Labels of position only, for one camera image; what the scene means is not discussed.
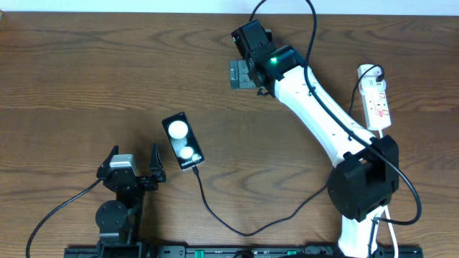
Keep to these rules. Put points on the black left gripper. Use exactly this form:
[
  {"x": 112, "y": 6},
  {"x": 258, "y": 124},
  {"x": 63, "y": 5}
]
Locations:
[{"x": 158, "y": 174}]

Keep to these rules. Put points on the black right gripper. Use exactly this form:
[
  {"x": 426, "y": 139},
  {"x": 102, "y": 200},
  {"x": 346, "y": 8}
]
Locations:
[{"x": 238, "y": 74}]

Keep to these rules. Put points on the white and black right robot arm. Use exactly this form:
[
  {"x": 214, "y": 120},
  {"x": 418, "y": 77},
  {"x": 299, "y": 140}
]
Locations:
[{"x": 363, "y": 179}]

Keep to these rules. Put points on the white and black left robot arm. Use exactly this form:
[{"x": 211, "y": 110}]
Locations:
[{"x": 119, "y": 219}]

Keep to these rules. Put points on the white USB charger plug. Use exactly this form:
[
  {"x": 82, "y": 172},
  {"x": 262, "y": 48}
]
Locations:
[{"x": 375, "y": 78}]

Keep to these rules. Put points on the white power strip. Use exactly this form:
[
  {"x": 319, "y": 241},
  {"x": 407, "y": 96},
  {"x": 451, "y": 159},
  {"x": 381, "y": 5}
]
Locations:
[{"x": 376, "y": 109}]

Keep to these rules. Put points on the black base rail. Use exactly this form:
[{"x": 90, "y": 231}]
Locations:
[{"x": 207, "y": 252}]

